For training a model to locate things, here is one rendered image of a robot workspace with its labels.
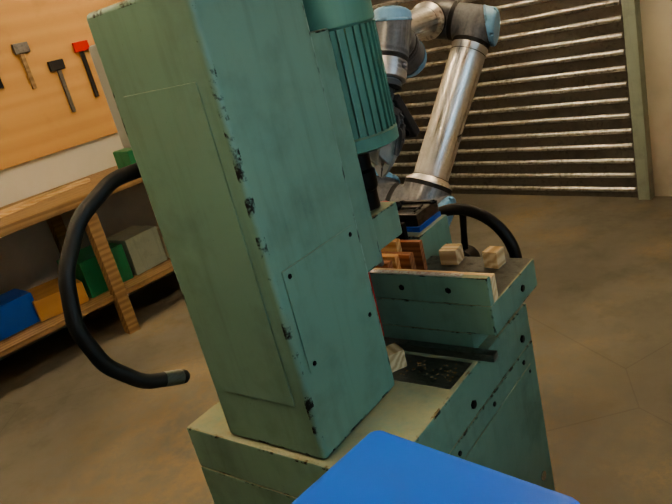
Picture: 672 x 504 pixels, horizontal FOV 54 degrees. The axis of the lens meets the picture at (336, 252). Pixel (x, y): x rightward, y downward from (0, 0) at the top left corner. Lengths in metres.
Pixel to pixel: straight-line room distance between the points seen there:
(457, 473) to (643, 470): 1.81
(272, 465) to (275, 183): 0.49
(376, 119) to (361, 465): 0.82
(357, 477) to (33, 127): 4.08
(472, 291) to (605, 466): 1.15
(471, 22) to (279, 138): 1.29
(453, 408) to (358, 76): 0.59
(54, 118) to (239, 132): 3.61
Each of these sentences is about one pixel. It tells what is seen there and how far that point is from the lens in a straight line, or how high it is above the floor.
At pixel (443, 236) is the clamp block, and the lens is 1.52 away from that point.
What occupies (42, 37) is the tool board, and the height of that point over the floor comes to 1.71.
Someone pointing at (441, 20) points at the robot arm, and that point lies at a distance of 2.16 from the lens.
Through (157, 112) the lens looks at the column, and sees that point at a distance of 0.97.
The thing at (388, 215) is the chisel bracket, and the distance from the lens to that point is 1.30.
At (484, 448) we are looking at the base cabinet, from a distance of 1.30.
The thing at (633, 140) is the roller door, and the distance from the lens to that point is 4.21.
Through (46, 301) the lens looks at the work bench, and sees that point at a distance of 4.00.
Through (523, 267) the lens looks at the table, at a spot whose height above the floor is 0.90.
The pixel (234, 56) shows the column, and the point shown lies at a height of 1.42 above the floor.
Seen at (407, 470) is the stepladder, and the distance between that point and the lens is 0.45.
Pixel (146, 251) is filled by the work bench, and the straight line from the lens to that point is 4.24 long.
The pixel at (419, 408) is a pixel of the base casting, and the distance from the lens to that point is 1.15.
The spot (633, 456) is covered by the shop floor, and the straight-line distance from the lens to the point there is 2.28.
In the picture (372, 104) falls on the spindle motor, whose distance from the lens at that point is 1.19.
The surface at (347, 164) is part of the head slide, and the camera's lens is 1.13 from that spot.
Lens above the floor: 1.44
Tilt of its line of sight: 19 degrees down
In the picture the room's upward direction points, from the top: 14 degrees counter-clockwise
